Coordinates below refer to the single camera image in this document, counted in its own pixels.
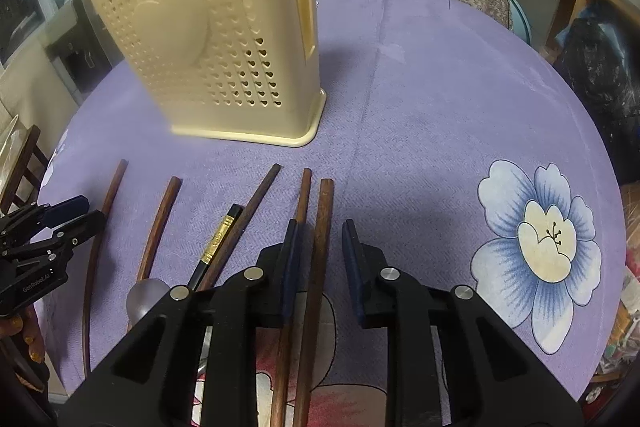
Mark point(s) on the pile of plastic bags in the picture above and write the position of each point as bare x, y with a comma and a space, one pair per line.
622, 337

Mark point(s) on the purple floral tablecloth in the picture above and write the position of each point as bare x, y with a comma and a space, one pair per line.
425, 107

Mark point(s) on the dark water dispenser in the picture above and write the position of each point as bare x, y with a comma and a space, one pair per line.
80, 52

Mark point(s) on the beige perforated utensil holder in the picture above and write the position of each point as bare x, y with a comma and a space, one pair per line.
210, 57

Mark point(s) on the metal spoon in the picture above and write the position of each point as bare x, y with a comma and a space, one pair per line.
145, 297

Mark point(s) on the black plastic bag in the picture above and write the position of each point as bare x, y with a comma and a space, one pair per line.
600, 72

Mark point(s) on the dark wooden chair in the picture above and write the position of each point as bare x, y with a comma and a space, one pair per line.
25, 167

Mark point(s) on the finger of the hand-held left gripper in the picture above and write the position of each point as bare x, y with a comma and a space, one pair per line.
82, 227
67, 208

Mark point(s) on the black chopstick with gold band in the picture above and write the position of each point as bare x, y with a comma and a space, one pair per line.
215, 244

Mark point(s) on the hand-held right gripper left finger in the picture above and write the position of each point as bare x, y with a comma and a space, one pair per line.
290, 267

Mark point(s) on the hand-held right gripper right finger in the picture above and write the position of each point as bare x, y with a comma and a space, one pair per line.
352, 267

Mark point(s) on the brown wooden chopstick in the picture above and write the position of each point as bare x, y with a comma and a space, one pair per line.
160, 227
250, 207
302, 197
320, 232
114, 187

